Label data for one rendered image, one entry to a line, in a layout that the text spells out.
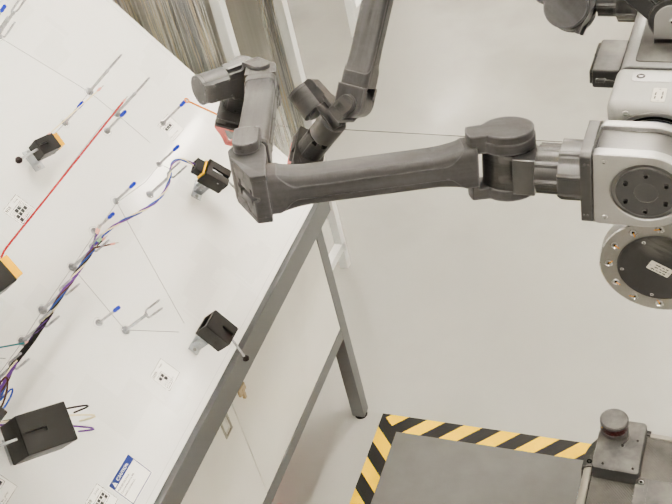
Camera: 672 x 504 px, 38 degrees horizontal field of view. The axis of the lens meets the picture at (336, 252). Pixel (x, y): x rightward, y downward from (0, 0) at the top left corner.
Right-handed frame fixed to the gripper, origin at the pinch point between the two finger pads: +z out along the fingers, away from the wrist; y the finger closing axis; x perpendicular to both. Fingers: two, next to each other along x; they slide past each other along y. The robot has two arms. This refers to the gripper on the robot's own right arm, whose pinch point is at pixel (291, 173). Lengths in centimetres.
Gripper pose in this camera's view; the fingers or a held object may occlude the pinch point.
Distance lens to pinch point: 209.0
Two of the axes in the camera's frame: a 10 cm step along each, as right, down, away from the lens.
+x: 8.8, 3.6, 3.1
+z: -4.6, 4.8, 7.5
